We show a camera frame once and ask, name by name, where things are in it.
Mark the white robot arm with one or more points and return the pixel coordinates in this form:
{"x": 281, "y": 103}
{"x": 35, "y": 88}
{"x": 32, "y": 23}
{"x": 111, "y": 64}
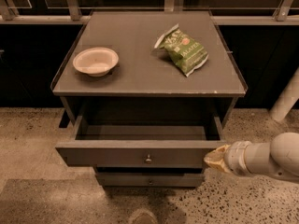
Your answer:
{"x": 278, "y": 159}

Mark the grey top drawer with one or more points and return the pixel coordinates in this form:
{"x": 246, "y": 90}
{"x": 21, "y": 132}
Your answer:
{"x": 140, "y": 146}

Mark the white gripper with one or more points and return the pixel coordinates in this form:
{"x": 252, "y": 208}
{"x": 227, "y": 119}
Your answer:
{"x": 235, "y": 158}

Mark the metal window railing frame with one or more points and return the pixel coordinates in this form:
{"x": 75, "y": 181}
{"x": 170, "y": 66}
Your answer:
{"x": 222, "y": 12}

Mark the grey drawer cabinet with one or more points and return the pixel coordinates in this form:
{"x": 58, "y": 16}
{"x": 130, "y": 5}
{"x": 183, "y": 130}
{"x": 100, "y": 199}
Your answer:
{"x": 145, "y": 88}

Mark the grey drawer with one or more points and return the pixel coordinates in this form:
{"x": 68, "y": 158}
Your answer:
{"x": 140, "y": 146}
{"x": 149, "y": 180}

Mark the green jalapeno chip bag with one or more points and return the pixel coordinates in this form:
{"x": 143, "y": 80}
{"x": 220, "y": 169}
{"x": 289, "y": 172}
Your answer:
{"x": 186, "y": 53}

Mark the beige paper bowl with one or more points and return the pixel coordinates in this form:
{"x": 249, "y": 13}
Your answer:
{"x": 96, "y": 62}

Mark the grey bottom drawer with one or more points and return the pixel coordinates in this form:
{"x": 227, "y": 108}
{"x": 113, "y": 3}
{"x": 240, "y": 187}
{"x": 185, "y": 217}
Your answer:
{"x": 149, "y": 180}

